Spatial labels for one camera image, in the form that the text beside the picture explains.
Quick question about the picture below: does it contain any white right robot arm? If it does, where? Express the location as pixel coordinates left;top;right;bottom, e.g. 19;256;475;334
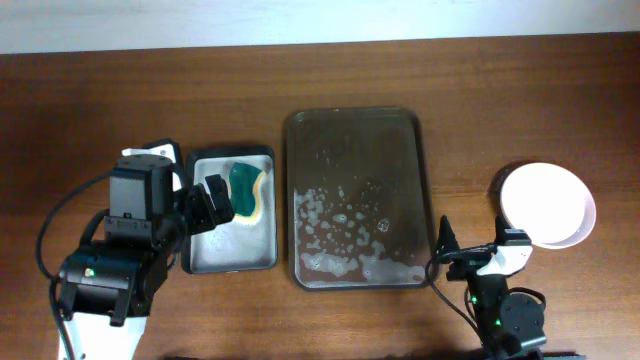
435;216;582;359

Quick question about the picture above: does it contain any small black soapy tray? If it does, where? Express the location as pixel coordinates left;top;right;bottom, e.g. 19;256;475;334
181;145;278;274

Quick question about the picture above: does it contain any pinkish plate with red smear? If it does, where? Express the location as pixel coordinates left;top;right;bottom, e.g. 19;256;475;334
499;162;597;250

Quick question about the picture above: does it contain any green and yellow sponge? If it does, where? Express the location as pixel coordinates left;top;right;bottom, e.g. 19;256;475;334
229;162;266;225

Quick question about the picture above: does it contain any dark brown plastic tray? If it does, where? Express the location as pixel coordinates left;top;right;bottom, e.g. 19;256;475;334
285;107;435;291

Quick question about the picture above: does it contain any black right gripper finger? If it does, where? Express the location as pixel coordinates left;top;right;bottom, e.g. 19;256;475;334
436;215;460;255
494;216;512;245

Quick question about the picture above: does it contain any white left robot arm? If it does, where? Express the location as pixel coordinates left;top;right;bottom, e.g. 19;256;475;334
50;144;435;359

